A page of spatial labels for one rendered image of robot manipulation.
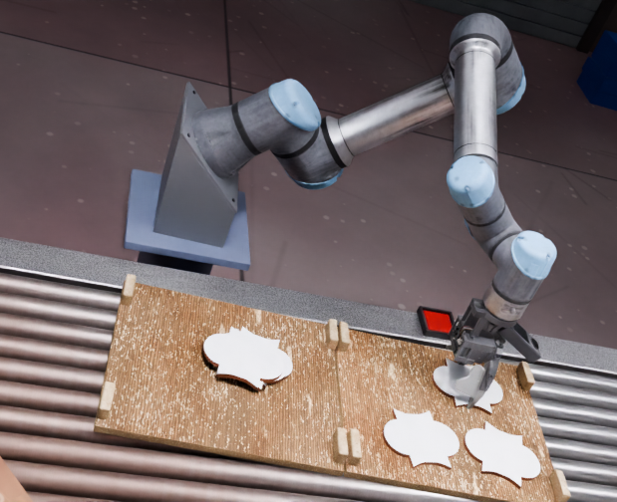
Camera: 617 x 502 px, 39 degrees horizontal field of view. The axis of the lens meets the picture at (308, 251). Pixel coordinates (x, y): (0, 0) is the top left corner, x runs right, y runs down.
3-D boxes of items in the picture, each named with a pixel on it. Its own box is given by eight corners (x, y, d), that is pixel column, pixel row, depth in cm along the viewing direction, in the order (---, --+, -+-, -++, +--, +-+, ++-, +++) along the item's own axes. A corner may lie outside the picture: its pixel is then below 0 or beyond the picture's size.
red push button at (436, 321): (420, 314, 187) (423, 309, 186) (446, 319, 189) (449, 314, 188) (426, 334, 183) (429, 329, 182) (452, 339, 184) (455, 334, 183)
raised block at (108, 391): (101, 391, 141) (105, 379, 140) (113, 393, 142) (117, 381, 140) (96, 419, 137) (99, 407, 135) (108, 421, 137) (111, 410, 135)
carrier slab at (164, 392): (123, 285, 164) (124, 279, 163) (330, 331, 173) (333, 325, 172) (93, 431, 137) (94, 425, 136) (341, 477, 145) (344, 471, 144)
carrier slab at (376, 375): (331, 331, 173) (334, 325, 172) (518, 372, 182) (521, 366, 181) (343, 477, 146) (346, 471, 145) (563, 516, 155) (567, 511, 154)
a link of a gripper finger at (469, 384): (445, 403, 165) (458, 358, 163) (473, 408, 166) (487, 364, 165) (450, 410, 162) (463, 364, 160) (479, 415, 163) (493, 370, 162)
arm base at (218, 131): (189, 99, 185) (230, 79, 182) (225, 144, 195) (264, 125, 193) (192, 147, 175) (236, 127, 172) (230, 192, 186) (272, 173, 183)
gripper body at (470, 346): (446, 335, 167) (471, 289, 160) (487, 344, 169) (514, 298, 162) (453, 365, 161) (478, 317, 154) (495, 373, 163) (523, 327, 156)
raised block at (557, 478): (547, 475, 159) (554, 466, 157) (556, 477, 159) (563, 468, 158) (555, 504, 154) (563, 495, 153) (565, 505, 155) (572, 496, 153)
